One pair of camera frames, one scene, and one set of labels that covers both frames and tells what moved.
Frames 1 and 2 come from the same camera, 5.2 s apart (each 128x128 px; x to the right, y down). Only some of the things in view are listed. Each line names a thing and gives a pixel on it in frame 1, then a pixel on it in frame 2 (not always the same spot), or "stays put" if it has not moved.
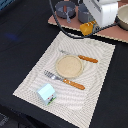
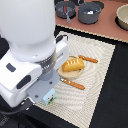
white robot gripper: (103, 11) → (25, 82)
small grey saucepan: (65, 9) stays put
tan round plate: (69, 66) stays put
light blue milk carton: (46, 94) stays put
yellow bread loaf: (87, 28) → (74, 64)
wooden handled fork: (66, 81) stays put
